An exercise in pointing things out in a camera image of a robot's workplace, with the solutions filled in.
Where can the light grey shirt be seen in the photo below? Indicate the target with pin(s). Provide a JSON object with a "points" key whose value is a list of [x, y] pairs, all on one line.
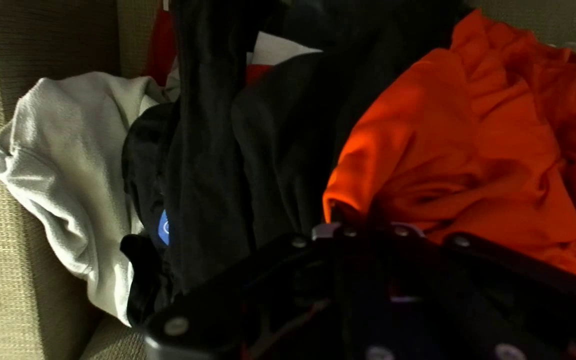
{"points": [[61, 157]]}

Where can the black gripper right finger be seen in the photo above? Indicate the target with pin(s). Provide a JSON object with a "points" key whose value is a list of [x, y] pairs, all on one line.
{"points": [[510, 277]]}

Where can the beige fabric couch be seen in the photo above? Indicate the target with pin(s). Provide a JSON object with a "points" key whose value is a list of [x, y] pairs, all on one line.
{"points": [[45, 313]]}

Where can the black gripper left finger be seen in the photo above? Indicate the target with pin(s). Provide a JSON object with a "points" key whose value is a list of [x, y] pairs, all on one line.
{"points": [[276, 301]]}

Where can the orange shirt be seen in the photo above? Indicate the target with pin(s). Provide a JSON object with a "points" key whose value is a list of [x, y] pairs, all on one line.
{"points": [[476, 136]]}

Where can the pile of black clothes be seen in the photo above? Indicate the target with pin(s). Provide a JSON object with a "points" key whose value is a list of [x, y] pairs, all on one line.
{"points": [[232, 164]]}

